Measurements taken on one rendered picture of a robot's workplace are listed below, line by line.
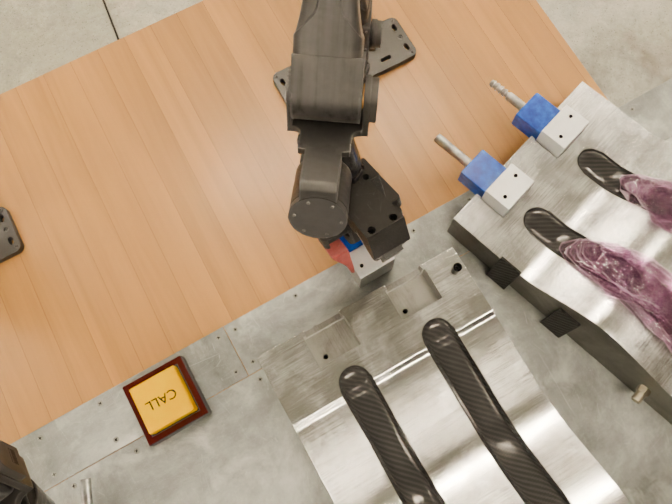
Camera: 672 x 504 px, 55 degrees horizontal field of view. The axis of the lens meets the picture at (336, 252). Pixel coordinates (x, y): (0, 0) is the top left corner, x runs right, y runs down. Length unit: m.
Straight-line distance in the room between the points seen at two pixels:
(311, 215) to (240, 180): 0.30
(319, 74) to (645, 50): 1.57
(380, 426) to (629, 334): 0.30
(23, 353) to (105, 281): 0.13
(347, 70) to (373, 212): 0.14
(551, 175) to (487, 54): 0.22
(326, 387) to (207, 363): 0.18
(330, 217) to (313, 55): 0.15
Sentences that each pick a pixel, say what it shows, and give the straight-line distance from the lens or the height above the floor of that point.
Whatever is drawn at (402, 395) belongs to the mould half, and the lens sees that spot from 0.74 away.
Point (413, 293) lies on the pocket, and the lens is 0.78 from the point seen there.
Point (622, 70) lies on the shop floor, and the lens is 2.04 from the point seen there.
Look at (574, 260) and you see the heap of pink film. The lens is 0.82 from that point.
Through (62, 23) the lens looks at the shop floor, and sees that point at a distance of 2.13.
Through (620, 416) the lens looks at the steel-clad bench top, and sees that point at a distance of 0.89.
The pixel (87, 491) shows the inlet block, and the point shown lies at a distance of 0.85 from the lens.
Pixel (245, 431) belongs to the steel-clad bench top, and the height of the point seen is 0.80.
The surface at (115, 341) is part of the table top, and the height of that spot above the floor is 0.80.
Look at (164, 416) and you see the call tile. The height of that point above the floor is 0.84.
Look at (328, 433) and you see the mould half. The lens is 0.74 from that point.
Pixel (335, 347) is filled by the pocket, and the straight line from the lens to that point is 0.77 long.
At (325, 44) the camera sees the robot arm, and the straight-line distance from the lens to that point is 0.60.
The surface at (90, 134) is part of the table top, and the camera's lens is 0.98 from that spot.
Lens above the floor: 1.63
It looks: 75 degrees down
